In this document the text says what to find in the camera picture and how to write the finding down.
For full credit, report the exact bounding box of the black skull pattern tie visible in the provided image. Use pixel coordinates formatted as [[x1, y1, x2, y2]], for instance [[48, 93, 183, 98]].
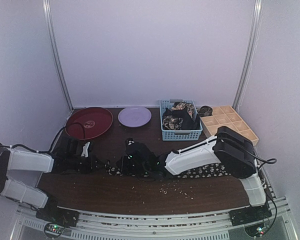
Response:
[[104, 160, 231, 180]]

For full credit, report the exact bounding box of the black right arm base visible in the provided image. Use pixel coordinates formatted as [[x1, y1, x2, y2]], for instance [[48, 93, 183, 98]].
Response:
[[228, 204, 272, 227]]

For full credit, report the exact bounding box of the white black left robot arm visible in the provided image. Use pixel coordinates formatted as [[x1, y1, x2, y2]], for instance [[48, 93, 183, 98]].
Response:
[[0, 137, 104, 222]]

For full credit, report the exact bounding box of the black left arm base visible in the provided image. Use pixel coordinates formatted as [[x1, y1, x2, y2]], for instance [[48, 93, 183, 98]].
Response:
[[35, 207, 80, 227]]

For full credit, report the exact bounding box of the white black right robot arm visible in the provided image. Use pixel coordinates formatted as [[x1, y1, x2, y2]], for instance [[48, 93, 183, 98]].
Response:
[[116, 126, 266, 221]]

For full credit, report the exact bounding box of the blue perforated plastic basket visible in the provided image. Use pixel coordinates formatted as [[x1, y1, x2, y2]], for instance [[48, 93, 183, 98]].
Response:
[[159, 98, 203, 141]]

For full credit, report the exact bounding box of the dark red round tray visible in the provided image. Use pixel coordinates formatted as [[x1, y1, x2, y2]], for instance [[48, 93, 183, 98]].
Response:
[[65, 107, 113, 141]]

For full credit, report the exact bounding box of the lavender round plate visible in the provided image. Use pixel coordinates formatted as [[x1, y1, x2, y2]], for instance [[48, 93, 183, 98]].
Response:
[[118, 106, 152, 128]]

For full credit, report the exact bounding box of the plain black tie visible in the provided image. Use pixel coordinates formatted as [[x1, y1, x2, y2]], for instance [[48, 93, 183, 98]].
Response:
[[162, 109, 200, 131]]

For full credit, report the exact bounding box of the orange paisley patterned tie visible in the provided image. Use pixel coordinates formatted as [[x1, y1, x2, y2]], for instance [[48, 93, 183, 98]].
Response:
[[171, 101, 195, 119]]

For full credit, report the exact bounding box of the left green circuit board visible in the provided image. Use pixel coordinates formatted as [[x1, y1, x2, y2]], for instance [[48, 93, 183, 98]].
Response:
[[43, 223, 65, 238]]

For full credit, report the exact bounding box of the green circuit board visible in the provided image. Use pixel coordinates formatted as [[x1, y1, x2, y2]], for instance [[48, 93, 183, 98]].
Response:
[[244, 223, 270, 238], [43, 223, 65, 238]]

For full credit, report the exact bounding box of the rolled dark patterned tie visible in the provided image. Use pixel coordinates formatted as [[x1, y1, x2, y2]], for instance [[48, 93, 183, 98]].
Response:
[[198, 105, 213, 118]]

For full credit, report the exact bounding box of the wooden compartment organizer box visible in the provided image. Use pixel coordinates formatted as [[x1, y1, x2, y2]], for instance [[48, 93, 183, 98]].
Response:
[[200, 105, 259, 147]]

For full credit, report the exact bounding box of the right green circuit board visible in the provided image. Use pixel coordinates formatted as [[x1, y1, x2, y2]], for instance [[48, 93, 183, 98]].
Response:
[[244, 223, 270, 238]]

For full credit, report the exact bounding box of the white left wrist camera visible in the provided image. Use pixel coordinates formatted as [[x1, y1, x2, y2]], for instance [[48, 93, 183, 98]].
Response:
[[80, 141, 91, 158]]

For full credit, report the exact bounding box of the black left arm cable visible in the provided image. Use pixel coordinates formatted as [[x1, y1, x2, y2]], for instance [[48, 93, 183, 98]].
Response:
[[47, 122, 87, 156]]

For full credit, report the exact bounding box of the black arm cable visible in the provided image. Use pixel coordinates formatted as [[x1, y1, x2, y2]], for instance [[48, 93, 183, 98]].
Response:
[[47, 122, 87, 156], [249, 149, 278, 226]]

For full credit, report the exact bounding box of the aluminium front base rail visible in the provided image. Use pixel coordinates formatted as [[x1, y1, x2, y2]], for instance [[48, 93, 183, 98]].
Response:
[[14, 197, 291, 240]]

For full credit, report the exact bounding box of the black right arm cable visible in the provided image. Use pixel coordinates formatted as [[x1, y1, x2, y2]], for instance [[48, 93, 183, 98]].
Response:
[[249, 149, 278, 226]]

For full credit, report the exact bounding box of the left aluminium frame post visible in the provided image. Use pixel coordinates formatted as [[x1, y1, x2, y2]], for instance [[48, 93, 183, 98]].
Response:
[[42, 0, 74, 111]]

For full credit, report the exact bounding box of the aluminium frame post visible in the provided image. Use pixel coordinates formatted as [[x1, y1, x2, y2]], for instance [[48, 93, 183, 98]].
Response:
[[232, 0, 263, 111], [42, 0, 74, 111]]

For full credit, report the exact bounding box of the right aluminium frame post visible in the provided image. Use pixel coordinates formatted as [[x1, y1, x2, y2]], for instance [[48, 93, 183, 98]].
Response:
[[232, 0, 263, 111]]

